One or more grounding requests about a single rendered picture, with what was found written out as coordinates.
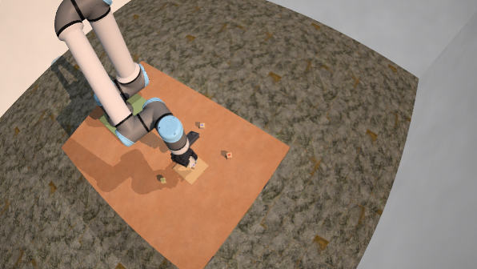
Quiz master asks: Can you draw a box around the tan flat mat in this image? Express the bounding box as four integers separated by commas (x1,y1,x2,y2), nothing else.
173,157,208,184

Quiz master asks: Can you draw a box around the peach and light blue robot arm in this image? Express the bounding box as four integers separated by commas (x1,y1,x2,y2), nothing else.
54,0,199,155

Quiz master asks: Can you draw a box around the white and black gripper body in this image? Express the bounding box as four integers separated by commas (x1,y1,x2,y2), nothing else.
170,148,193,168

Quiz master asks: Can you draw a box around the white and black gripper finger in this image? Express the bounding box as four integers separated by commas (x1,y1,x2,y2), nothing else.
189,151,198,168

